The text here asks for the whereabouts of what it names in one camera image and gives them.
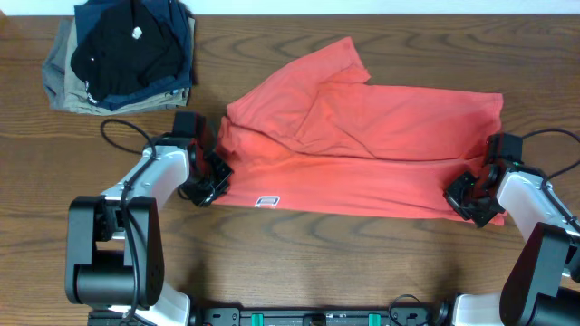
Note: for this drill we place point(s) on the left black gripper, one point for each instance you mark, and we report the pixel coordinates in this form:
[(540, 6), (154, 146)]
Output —
[(214, 177)]

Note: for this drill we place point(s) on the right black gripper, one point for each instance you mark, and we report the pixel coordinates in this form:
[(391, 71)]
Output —
[(465, 199)]

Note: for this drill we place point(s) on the coral red t-shirt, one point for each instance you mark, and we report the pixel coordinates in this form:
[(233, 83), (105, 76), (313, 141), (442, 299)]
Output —
[(316, 136)]

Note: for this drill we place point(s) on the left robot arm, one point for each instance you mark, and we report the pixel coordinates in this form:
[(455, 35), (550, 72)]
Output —
[(114, 256)]

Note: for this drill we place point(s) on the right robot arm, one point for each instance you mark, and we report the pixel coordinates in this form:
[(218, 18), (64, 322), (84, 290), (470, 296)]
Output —
[(533, 293)]

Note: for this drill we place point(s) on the khaki folded garment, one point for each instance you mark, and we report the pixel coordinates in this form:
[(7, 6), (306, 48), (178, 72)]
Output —
[(75, 97)]

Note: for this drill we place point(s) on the navy folded garment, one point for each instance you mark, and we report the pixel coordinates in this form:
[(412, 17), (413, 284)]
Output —
[(169, 12)]

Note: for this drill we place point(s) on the grey folded garment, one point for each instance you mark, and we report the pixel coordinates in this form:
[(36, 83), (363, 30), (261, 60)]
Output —
[(53, 69)]

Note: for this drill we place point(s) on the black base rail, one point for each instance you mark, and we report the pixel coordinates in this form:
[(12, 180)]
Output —
[(404, 315)]

